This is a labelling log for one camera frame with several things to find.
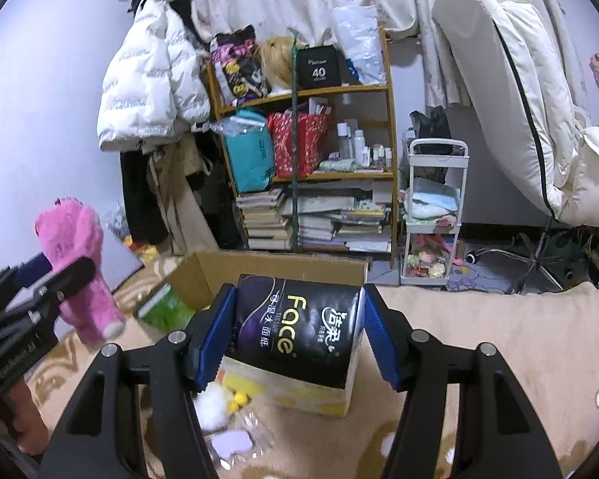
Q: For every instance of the teal bag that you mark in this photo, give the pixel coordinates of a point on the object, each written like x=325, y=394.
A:
x=247, y=154

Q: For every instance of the red gift bag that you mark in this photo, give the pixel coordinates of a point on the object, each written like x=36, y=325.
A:
x=294, y=144

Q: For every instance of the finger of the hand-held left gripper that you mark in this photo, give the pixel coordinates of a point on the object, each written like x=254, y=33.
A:
x=32, y=269
x=70, y=274

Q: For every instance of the white rolling cart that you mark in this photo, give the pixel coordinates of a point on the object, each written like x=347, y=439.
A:
x=413, y=194

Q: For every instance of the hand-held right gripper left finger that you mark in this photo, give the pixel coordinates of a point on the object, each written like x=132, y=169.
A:
x=214, y=339

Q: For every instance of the black box with white print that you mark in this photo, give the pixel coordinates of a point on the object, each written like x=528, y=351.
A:
x=319, y=67

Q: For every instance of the row of small bottles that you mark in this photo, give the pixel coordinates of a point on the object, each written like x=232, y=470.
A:
x=344, y=139

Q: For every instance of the green pole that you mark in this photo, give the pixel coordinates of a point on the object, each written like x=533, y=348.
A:
x=294, y=134

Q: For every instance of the wooden shelf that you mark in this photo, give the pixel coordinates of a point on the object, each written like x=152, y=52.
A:
x=329, y=91

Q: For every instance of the pink plush bear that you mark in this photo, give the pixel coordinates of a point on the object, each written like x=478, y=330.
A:
x=75, y=239

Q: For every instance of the white puffer jacket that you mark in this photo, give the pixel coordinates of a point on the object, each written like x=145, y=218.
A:
x=149, y=70

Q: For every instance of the heap of colourful small toys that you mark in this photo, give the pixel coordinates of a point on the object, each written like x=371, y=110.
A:
x=144, y=252

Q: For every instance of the beige flower-patterned blanket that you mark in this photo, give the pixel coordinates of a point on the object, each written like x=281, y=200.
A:
x=479, y=309

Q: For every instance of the cream padded chair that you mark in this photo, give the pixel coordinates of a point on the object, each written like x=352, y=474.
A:
x=479, y=60

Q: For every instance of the cartoon printed bag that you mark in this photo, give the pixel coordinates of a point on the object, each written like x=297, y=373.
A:
x=234, y=65

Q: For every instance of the printed cardboard box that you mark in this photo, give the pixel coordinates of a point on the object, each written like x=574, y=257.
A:
x=279, y=264

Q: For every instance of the light blue folded cloth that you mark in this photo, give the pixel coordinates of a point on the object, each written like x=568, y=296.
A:
x=434, y=199

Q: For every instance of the green tissue pack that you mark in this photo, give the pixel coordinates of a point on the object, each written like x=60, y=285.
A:
x=167, y=309

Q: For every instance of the pile of books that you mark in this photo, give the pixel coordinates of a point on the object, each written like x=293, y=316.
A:
x=264, y=219

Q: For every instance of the hanging beige coat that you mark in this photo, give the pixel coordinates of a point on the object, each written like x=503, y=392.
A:
x=179, y=199

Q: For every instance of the black bag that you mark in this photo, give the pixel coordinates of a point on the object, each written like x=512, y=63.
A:
x=437, y=124

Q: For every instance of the black tissue pack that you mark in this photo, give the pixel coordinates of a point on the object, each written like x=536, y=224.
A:
x=299, y=324

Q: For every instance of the pile of pink toys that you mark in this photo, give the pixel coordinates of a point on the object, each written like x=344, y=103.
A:
x=429, y=259

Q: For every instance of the hanging black garment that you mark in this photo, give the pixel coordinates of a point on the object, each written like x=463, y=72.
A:
x=140, y=194

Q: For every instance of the white plastic bag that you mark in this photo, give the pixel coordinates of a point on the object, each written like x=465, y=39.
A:
x=359, y=45

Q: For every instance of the blonde wig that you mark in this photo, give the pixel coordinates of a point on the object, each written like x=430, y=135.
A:
x=274, y=60

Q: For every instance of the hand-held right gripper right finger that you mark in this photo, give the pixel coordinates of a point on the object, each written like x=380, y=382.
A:
x=384, y=344

